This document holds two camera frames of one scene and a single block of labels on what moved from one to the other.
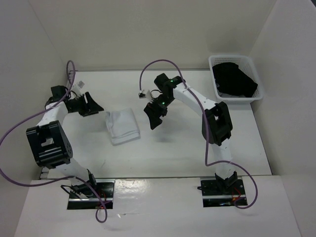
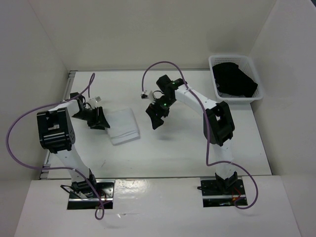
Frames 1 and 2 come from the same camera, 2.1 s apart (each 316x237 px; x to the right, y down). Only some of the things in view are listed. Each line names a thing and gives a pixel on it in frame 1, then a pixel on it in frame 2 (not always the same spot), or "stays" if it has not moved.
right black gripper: (154, 117) stays
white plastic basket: (246, 66) stays
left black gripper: (95, 107) -> (100, 119)
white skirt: (123, 126) stays
